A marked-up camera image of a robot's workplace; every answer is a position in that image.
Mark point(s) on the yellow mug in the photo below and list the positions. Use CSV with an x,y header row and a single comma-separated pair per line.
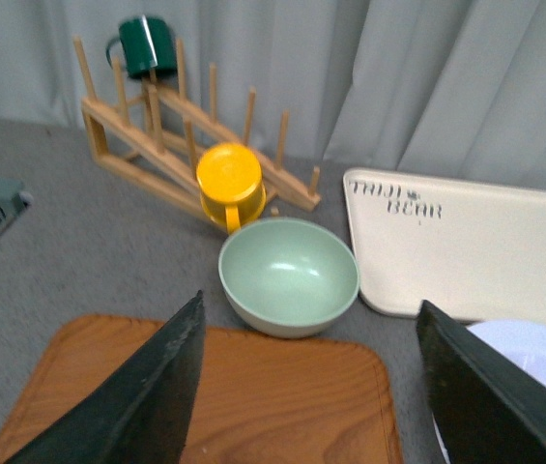
x,y
232,191

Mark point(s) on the beige bear tray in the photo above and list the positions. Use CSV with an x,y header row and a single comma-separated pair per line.
x,y
476,251

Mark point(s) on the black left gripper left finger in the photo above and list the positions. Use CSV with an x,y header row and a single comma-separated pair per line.
x,y
142,411

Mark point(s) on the dark green mug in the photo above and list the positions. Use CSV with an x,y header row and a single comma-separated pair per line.
x,y
147,44

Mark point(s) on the wooden cutting board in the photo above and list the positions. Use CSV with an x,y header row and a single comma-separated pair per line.
x,y
260,399

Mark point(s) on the grey curtain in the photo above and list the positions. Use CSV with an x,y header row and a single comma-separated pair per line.
x,y
444,88

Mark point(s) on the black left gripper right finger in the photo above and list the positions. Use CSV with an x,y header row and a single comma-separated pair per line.
x,y
487,409

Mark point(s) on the green bowl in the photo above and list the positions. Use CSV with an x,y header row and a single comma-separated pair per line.
x,y
288,277

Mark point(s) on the white round plate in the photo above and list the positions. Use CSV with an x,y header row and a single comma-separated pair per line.
x,y
522,343

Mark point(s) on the wooden dish rack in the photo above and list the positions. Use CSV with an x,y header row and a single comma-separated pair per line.
x,y
155,140

